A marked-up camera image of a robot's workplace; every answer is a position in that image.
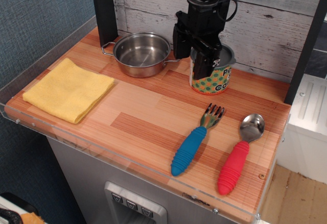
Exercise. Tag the grey toy fridge cabinet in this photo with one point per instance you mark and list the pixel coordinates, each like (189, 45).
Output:
(87, 175)

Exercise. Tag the black left vertical post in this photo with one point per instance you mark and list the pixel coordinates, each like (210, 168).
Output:
(106, 21)

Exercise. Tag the black right vertical post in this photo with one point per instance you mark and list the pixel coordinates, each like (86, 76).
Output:
(306, 52)

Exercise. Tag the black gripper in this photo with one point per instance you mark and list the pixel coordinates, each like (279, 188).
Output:
(199, 28)

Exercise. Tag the red handled spoon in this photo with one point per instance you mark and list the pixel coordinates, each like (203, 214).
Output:
(251, 128)

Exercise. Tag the peas and carrots toy can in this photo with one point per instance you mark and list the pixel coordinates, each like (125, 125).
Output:
(219, 79)

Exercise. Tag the blue handled fork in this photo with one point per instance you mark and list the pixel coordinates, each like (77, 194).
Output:
(186, 152)

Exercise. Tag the black vertical post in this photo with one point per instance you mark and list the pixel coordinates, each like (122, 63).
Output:
(306, 52)
(106, 21)

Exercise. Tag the clear acrylic counter guard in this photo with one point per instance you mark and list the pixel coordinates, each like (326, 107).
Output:
(140, 123)

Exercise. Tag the silver dispenser button panel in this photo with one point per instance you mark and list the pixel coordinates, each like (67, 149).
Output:
(129, 207)

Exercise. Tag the folded yellow cloth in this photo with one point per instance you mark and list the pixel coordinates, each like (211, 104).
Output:
(68, 91)

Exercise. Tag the small stainless steel pot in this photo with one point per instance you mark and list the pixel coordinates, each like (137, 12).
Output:
(140, 55)

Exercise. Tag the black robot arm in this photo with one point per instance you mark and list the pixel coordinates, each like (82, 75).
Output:
(199, 29)

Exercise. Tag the orange yellow object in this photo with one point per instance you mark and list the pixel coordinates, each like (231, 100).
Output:
(31, 218)

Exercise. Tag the white toy sink unit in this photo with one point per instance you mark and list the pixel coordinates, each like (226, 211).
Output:
(303, 145)

